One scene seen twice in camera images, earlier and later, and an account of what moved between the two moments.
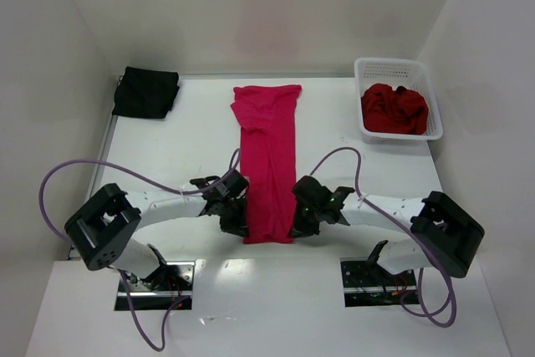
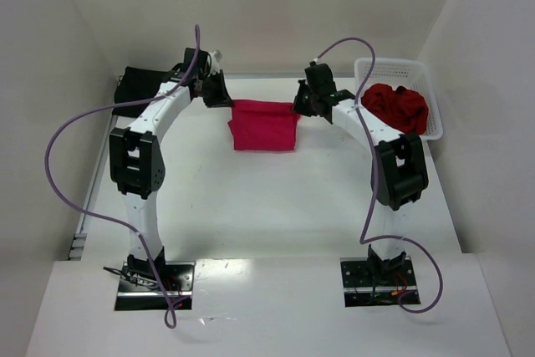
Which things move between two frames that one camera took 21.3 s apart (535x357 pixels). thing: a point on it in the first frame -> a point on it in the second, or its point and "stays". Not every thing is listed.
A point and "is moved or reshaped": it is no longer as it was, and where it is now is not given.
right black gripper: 302,224 -> 305,100
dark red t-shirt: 400,110 stays
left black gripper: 233,222 -> 215,89
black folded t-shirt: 145,93 stays
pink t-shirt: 266,114 is moved or reshaped
